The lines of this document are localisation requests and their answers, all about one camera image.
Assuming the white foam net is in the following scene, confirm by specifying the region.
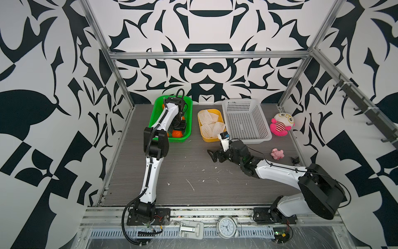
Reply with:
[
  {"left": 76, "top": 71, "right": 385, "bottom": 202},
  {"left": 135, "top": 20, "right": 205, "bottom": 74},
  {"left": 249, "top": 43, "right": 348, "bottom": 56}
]
[
  {"left": 209, "top": 112, "right": 219, "bottom": 122},
  {"left": 211, "top": 122, "right": 225, "bottom": 137},
  {"left": 201, "top": 123, "right": 215, "bottom": 139},
  {"left": 198, "top": 110, "right": 213, "bottom": 125}
]

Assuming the netted orange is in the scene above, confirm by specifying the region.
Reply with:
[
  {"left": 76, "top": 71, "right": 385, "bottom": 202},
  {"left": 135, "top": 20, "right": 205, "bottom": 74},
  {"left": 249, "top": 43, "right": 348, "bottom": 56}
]
[{"left": 172, "top": 130, "right": 183, "bottom": 138}]

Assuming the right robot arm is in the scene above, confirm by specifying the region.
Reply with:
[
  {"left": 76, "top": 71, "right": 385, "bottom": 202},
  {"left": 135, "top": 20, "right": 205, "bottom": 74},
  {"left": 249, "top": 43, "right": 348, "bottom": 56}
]
[{"left": 208, "top": 140, "right": 346, "bottom": 224}]

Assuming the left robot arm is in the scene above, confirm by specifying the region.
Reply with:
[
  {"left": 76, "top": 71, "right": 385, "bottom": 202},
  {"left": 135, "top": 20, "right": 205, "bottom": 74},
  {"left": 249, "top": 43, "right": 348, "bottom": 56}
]
[{"left": 134, "top": 96, "right": 186, "bottom": 223}]

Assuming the green plastic basket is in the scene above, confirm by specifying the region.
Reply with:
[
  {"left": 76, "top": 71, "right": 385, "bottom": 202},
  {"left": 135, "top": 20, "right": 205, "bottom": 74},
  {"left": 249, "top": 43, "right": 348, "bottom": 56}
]
[{"left": 148, "top": 95, "right": 193, "bottom": 143}]

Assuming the white perforated plastic basket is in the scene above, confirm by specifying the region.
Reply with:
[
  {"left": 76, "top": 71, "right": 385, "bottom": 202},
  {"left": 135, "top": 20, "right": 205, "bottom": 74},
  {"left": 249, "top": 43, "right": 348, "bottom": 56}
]
[{"left": 222, "top": 99, "right": 272, "bottom": 144}]

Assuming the small pink plush toy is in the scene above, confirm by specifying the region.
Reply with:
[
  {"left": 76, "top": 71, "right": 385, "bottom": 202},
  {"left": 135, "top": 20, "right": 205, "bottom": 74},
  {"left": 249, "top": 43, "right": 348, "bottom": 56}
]
[{"left": 270, "top": 148, "right": 285, "bottom": 160}]

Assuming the pink white plush toy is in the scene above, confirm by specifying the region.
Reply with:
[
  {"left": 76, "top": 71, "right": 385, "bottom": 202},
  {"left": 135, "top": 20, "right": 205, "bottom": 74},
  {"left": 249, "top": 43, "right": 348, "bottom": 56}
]
[{"left": 269, "top": 113, "right": 295, "bottom": 137}]

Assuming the small black toy figure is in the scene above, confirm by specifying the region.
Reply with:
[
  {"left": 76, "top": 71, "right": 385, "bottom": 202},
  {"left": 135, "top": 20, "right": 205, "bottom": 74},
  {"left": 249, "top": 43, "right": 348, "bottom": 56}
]
[{"left": 290, "top": 157, "right": 300, "bottom": 166}]

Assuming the white analog clock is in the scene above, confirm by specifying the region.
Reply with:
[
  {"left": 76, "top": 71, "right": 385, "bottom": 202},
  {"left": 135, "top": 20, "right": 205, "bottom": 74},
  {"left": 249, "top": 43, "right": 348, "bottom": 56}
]
[{"left": 216, "top": 217, "right": 238, "bottom": 239}]

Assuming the small green circuit board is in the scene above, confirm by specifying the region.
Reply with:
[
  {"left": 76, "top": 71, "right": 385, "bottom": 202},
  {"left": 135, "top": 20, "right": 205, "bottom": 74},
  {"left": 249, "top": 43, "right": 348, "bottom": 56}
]
[{"left": 272, "top": 227, "right": 291, "bottom": 244}]

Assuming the left black corrugated cable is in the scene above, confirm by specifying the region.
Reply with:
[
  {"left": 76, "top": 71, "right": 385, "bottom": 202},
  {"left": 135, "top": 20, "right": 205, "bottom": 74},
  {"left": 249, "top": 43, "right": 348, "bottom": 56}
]
[{"left": 121, "top": 88, "right": 189, "bottom": 247}]

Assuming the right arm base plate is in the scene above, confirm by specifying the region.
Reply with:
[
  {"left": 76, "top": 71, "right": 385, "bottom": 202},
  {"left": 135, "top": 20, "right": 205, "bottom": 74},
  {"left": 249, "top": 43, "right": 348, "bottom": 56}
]
[{"left": 253, "top": 207, "right": 297, "bottom": 225}]

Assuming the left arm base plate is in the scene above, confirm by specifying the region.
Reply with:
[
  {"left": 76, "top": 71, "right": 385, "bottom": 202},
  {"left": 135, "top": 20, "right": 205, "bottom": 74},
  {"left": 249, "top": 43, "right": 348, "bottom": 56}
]
[{"left": 126, "top": 208, "right": 171, "bottom": 226}]

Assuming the black hook rail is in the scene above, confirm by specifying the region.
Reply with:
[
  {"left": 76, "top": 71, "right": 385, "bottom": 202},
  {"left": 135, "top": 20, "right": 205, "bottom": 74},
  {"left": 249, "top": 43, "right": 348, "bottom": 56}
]
[{"left": 333, "top": 73, "right": 398, "bottom": 150}]

